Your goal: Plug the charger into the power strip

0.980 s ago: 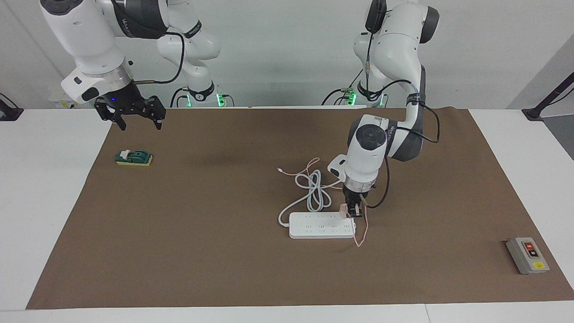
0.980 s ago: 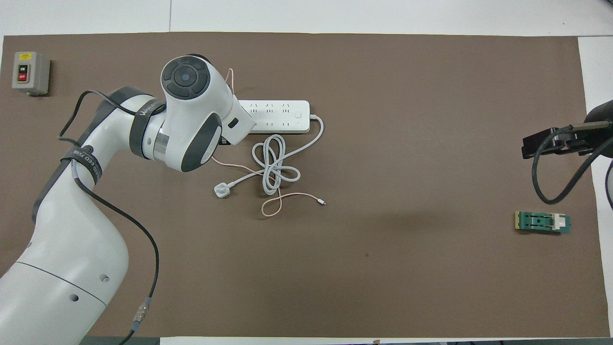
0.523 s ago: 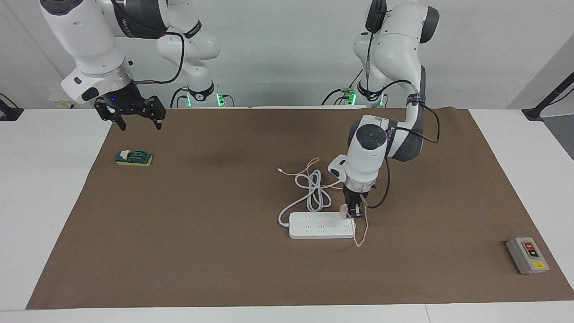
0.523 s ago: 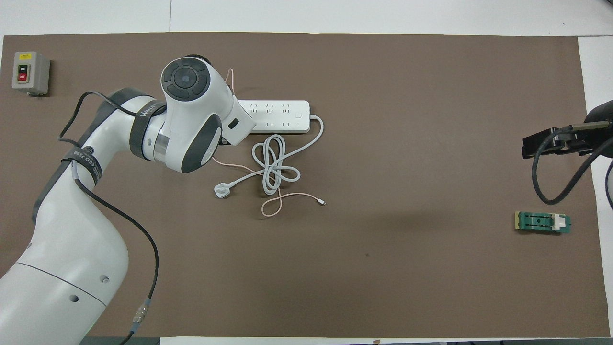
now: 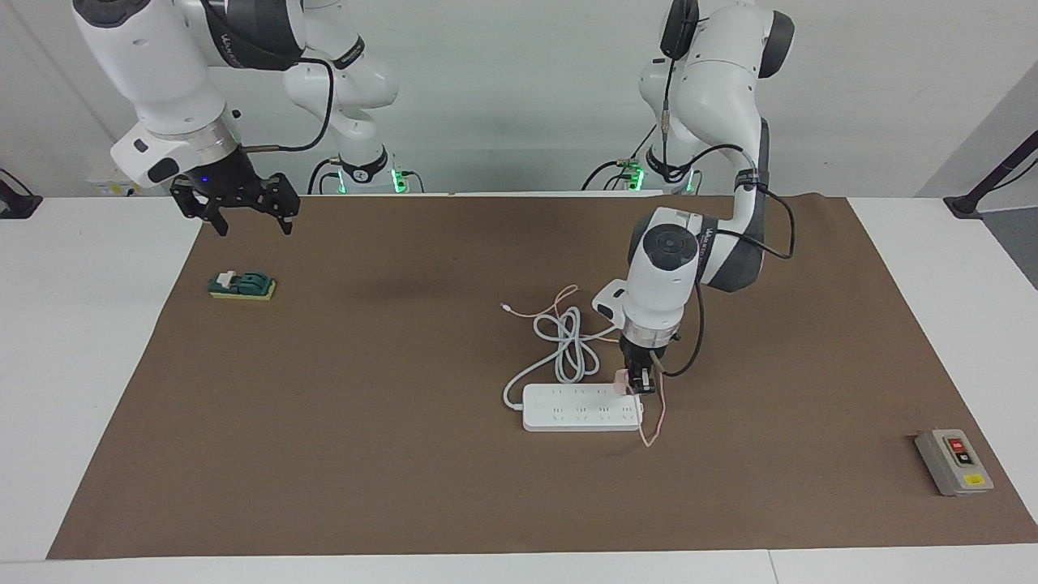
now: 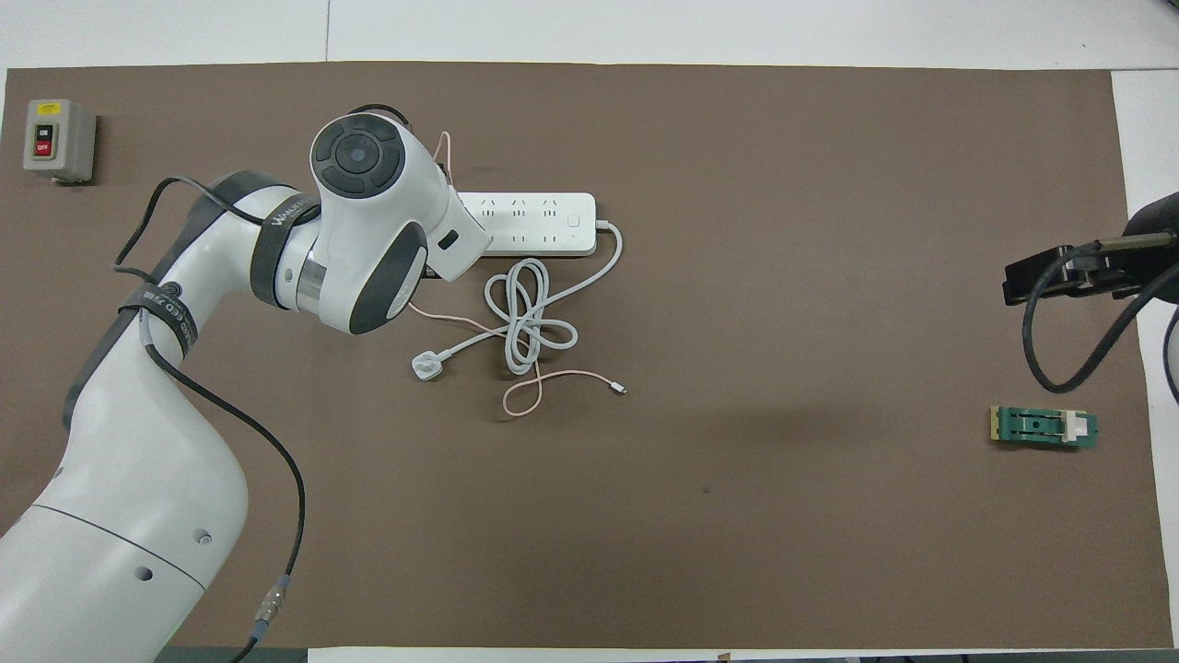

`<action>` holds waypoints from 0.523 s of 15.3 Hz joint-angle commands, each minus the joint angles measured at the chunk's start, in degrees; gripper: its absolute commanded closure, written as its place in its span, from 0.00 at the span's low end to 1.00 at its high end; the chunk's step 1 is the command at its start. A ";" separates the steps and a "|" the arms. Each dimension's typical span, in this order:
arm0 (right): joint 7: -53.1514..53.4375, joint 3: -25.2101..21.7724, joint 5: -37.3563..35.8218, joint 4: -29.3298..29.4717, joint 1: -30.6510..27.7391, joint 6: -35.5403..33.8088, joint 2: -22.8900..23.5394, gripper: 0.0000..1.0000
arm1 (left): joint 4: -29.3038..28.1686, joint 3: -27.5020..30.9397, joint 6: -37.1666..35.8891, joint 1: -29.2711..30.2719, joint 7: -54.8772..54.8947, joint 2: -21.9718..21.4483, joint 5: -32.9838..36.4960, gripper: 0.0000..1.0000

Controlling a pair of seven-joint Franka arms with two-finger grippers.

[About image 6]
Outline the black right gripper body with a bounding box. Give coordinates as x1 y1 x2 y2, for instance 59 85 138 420
1050 242 1149 302

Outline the pink charging cable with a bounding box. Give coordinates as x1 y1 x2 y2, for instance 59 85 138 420
408 132 630 418

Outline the white power strip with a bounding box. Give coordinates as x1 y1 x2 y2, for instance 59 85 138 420
458 192 598 257

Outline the green connector block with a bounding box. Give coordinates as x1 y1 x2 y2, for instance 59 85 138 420
990 405 1100 453

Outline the brown table mat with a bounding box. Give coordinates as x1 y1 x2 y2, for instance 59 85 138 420
0 62 1173 650

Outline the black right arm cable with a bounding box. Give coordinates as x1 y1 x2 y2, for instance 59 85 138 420
1021 234 1179 396

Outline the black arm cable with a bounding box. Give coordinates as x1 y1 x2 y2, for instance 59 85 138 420
1021 234 1179 396
111 104 411 663

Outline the white power cord with plug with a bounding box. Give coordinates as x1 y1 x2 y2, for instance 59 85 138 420
410 219 625 383

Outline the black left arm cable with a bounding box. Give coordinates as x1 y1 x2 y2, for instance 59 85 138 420
111 104 411 663

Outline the grey on-off switch box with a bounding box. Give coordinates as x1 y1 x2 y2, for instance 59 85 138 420
23 99 98 185

